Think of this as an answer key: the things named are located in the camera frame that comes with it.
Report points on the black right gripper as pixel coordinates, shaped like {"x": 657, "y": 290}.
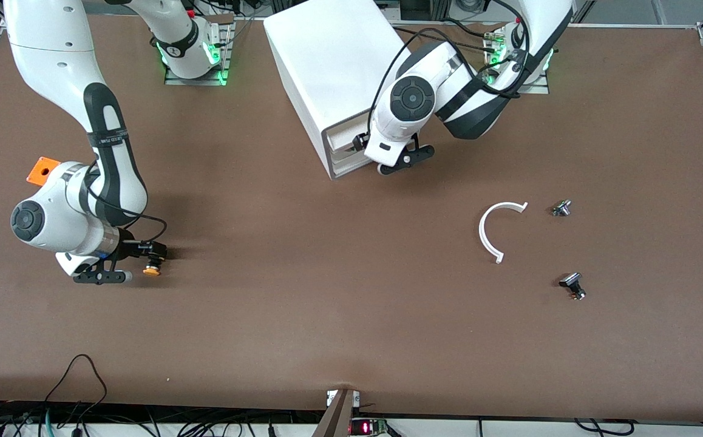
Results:
{"x": 130, "y": 249}

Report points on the orange mushroom push button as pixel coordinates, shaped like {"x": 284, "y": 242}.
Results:
{"x": 152, "y": 271}

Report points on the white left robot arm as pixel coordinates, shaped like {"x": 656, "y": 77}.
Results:
{"x": 448, "y": 67}

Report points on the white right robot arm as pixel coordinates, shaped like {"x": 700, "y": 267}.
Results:
{"x": 54, "y": 36}

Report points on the white drawer cabinet shell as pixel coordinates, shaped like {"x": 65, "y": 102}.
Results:
{"x": 321, "y": 54}

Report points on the small silver button part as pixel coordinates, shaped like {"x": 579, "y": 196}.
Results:
{"x": 561, "y": 209}

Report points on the black capped button part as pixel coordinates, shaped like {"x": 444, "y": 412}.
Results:
{"x": 570, "y": 280}

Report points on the orange box with hole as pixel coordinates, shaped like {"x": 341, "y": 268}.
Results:
{"x": 40, "y": 171}

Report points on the brown wedge beam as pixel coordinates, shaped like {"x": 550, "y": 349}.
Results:
{"x": 336, "y": 419}

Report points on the device with red display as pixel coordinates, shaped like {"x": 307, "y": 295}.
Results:
{"x": 366, "y": 428}

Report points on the small white bracket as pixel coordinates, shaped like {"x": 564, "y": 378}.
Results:
{"x": 330, "y": 397}

